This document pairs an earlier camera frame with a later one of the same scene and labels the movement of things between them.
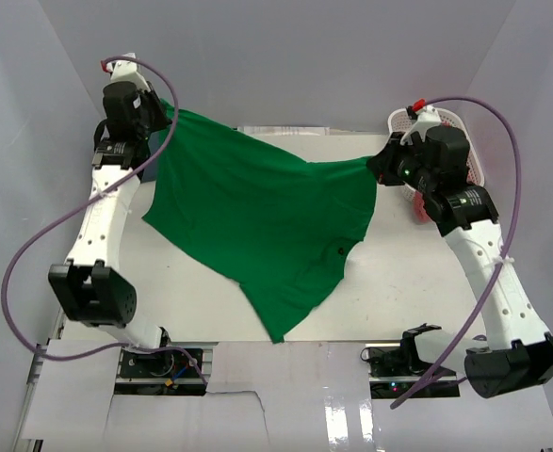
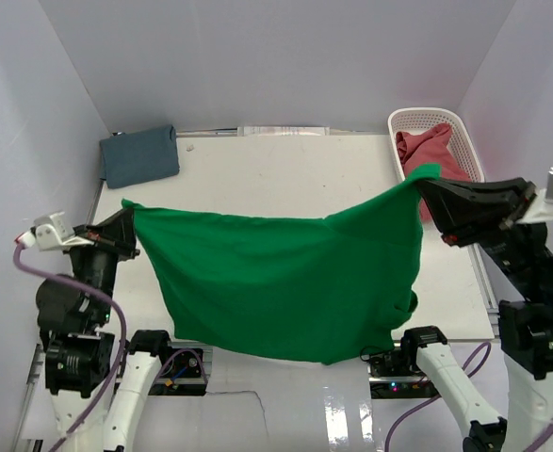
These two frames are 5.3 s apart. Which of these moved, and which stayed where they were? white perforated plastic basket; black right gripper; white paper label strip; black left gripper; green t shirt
Moved: black left gripper; black right gripper; green t shirt
Stayed: white paper label strip; white perforated plastic basket
